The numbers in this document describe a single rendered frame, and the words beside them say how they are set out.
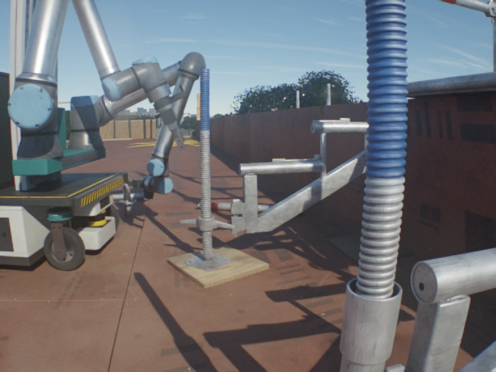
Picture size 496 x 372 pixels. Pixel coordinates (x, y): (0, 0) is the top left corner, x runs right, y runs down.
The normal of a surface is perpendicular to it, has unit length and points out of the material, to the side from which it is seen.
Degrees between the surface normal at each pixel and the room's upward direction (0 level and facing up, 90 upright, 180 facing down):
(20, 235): 90
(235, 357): 0
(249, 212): 90
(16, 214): 90
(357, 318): 90
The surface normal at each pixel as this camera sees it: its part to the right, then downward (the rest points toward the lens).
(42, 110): 0.43, 0.24
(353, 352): -0.70, 0.12
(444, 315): 0.21, 0.17
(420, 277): -0.98, 0.04
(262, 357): 0.00, -0.99
